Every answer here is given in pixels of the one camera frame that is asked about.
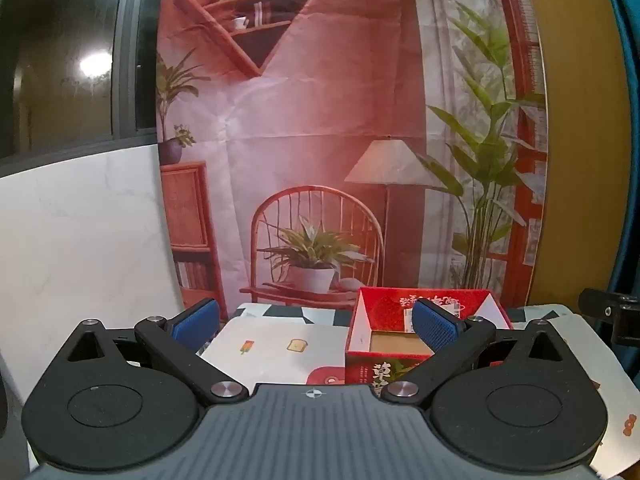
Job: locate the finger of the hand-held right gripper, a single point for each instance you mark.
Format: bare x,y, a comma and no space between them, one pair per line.
600,310

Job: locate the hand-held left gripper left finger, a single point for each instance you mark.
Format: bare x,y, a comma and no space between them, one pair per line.
197,325

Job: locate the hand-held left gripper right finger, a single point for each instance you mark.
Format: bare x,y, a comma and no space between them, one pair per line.
435,327

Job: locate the red strawberry print cardboard box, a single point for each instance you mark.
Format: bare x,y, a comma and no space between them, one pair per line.
380,310

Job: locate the white printed tablecloth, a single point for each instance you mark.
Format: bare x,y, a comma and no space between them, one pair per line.
270,355

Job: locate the white marble board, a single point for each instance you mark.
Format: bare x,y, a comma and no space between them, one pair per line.
85,260

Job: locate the yellow wooden panel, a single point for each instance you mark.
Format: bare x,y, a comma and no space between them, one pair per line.
580,135

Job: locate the printed room scene backdrop cloth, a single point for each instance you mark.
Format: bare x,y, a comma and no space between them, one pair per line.
300,110

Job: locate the dark window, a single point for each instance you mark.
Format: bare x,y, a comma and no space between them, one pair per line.
65,50

